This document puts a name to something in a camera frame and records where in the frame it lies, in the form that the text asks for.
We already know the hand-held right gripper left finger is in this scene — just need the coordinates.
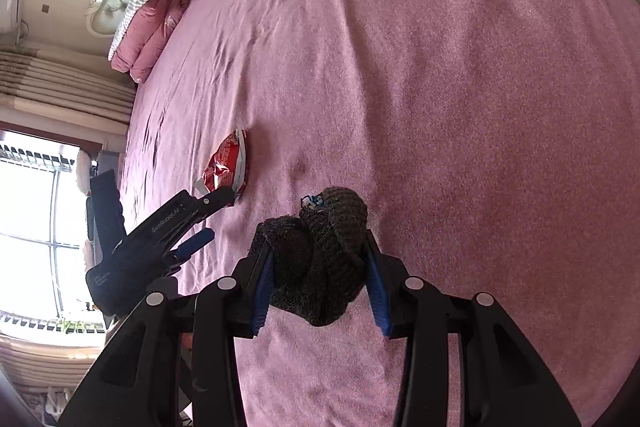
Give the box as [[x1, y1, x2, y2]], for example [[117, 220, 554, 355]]
[[57, 242, 275, 427]]

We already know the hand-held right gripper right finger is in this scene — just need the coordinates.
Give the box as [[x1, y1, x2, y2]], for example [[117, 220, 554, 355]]
[[364, 229, 583, 427]]

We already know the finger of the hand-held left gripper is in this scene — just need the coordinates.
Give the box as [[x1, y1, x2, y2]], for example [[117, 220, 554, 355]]
[[175, 228, 216, 260], [172, 187, 236, 223]]

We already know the red snack packet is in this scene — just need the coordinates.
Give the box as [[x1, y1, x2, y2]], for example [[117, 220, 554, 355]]
[[194, 129, 249, 208]]

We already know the dark knitted hat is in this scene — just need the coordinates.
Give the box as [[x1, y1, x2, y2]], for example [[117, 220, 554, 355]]
[[248, 187, 369, 327]]

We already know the window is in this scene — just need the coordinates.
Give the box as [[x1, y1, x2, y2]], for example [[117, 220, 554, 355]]
[[0, 129, 126, 348]]

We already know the folded pink quilt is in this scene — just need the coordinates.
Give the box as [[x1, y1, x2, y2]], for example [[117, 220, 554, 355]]
[[110, 0, 196, 82]]

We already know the beige curtain valance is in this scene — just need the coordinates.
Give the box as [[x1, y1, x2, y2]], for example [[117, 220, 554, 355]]
[[0, 49, 136, 142]]

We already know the white lace trimmed pillow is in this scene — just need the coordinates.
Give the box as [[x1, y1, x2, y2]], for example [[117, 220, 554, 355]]
[[107, 0, 171, 60]]

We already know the pink bed sheet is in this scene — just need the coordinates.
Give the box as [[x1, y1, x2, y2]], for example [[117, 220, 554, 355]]
[[120, 0, 640, 427]]

